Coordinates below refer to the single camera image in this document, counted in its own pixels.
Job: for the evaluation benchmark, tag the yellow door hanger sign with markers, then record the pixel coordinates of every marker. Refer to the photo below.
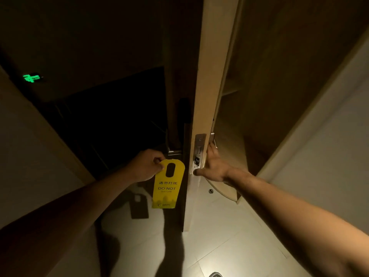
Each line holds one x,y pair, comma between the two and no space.
168,190

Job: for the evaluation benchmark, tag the person's right hand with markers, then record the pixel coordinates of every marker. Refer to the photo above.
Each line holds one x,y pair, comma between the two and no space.
216,170

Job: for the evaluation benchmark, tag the metal door latch plate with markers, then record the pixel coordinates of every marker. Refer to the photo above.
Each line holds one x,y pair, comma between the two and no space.
199,147

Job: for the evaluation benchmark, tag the person's right forearm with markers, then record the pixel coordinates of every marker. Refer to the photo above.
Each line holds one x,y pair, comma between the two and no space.
302,225

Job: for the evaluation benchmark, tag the dark electronic door lock panel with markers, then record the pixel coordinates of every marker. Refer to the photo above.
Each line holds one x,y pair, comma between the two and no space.
184,118

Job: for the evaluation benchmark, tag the green glowing exit sign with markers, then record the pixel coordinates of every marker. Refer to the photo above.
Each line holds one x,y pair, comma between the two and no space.
31,78

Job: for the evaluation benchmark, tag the person's right thumb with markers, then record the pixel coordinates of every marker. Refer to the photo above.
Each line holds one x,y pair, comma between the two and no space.
202,171

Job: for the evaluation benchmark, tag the person's left hand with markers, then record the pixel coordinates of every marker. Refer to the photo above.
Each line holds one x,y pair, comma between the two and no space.
142,165

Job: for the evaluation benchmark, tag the wooden wardrobe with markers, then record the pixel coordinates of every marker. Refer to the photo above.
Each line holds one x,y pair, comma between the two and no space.
276,83

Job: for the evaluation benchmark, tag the person's left forearm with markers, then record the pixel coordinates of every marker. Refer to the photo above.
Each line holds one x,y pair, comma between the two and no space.
63,219

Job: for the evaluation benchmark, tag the person's left thumb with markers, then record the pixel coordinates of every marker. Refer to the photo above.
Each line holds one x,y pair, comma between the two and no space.
160,163

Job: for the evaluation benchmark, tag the wooden room door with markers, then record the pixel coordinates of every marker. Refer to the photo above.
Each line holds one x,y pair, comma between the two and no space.
209,60

